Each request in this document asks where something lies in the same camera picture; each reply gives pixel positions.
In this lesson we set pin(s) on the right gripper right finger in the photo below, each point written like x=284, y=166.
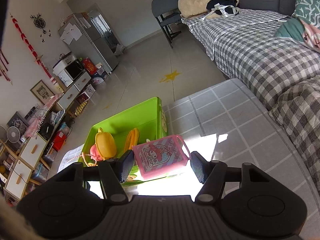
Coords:
x=211, y=174

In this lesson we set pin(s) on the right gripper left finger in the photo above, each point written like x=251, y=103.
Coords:
x=114, y=172

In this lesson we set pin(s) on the pink pig toy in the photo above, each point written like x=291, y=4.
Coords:
x=94, y=154

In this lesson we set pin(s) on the yellow plastic cup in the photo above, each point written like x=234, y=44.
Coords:
x=105, y=144

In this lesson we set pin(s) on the orange ridged toy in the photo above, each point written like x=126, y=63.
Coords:
x=131, y=140

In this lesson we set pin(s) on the pink card box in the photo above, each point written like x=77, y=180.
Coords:
x=161, y=156

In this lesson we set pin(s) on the green plastic storage box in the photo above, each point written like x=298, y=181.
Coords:
x=148, y=117

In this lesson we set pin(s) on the white drawer cabinet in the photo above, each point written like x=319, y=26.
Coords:
x=46, y=122

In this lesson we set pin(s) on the small white desk fan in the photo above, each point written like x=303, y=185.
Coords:
x=13, y=134

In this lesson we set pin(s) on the framed bear picture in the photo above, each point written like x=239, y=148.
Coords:
x=42, y=92

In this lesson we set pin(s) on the black microwave oven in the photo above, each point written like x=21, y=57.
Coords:
x=74, y=69

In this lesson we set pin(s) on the plaid sofa cover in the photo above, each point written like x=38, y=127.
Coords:
x=283, y=75

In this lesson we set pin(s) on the silver refrigerator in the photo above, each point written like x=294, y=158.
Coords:
x=85, y=40

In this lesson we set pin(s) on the dark folding chair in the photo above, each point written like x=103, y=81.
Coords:
x=166, y=13

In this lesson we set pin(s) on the teal patterned pillow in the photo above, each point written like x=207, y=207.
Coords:
x=303, y=26

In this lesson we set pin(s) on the black deer wall clock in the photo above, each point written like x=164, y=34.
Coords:
x=39, y=22

